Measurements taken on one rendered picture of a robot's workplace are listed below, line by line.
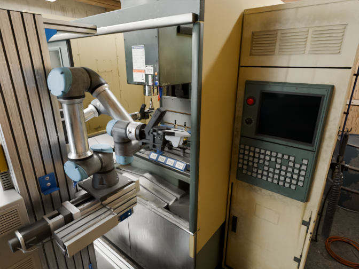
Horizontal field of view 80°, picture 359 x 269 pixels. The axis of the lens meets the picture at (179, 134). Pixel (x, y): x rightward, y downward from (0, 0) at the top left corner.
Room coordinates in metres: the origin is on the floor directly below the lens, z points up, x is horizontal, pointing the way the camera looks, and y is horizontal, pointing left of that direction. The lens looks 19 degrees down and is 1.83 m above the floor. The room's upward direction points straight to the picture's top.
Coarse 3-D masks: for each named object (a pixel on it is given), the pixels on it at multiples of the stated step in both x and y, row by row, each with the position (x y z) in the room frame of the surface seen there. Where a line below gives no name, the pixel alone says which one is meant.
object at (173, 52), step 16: (128, 0) 2.09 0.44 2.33; (144, 0) 1.97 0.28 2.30; (128, 32) 2.11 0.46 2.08; (144, 32) 1.98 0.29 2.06; (160, 32) 1.90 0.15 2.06; (176, 32) 2.06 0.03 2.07; (192, 32) 2.20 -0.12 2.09; (128, 48) 2.12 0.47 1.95; (144, 48) 1.98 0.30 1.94; (160, 48) 1.90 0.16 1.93; (176, 48) 2.06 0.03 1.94; (128, 64) 2.13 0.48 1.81; (160, 64) 1.90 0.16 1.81; (176, 64) 2.06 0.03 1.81; (128, 80) 2.14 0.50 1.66; (160, 80) 1.89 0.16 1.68; (176, 80) 2.06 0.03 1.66
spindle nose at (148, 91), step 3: (144, 87) 2.18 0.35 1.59; (147, 87) 2.17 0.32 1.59; (150, 87) 2.16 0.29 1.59; (153, 87) 2.17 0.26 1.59; (156, 87) 2.19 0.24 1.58; (144, 90) 2.19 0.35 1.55; (147, 90) 2.17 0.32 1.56; (150, 90) 2.16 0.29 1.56; (153, 90) 2.17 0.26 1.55; (156, 90) 2.19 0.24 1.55; (144, 93) 2.19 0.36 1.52; (147, 93) 2.17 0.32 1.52; (150, 93) 2.16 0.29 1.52; (153, 93) 2.17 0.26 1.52; (156, 93) 2.19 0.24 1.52
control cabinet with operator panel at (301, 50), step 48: (336, 0) 1.13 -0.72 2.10; (288, 48) 1.25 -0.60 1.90; (336, 48) 1.11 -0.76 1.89; (240, 96) 1.39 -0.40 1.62; (288, 96) 1.19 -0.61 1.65; (336, 96) 1.08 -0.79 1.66; (240, 144) 1.34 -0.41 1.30; (288, 144) 1.16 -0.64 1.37; (240, 192) 1.37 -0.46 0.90; (288, 192) 1.13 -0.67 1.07; (240, 240) 1.34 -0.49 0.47; (288, 240) 1.14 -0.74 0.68
